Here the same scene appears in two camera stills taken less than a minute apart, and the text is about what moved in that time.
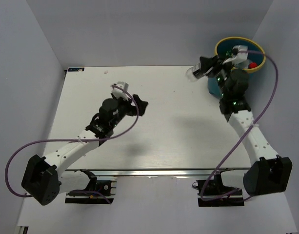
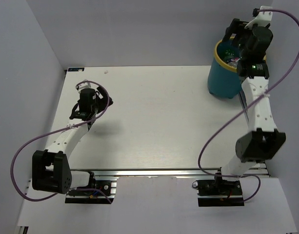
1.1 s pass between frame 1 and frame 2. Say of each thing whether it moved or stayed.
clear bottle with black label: moved
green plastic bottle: stayed
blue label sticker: stayed
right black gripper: moved
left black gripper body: moved
